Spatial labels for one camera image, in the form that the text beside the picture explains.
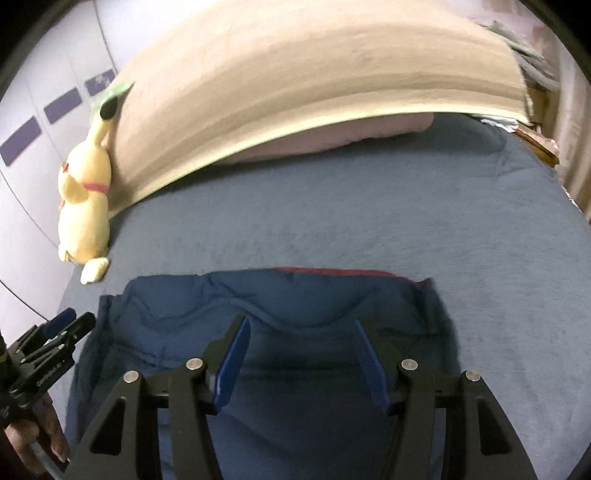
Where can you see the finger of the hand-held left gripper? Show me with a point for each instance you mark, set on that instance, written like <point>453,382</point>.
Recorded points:
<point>60,319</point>
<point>76,328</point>

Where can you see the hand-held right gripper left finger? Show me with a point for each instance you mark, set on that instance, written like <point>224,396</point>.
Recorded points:
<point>233,364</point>

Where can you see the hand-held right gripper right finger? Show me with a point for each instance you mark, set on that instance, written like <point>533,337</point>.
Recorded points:
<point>371,364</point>

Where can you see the dark blue jacket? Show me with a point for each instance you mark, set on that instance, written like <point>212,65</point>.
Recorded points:
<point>286,424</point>

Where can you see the person's left hand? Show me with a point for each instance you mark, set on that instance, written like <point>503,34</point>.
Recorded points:
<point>46,434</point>

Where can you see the yellow plush toy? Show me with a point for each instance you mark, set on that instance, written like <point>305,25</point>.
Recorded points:
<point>85,203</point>

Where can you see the blue bed sheet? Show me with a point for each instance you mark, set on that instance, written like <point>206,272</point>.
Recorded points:
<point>346,217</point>

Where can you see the pink pillow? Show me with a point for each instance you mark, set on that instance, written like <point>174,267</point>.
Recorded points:
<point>332,136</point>

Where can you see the green plush item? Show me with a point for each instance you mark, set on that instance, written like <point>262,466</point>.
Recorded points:
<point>113,92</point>

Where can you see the beige blanket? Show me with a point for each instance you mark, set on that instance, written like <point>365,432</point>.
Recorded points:
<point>300,69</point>

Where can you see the beige curtain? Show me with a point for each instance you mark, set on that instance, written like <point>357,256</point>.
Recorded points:
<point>575,129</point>

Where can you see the pile of clutter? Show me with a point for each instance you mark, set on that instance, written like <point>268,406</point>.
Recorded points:
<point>526,55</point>

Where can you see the plain purple wall tile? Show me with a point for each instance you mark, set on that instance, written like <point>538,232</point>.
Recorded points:
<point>62,105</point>

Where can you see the patterned purple wall tile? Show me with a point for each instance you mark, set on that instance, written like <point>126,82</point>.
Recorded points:
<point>99,82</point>

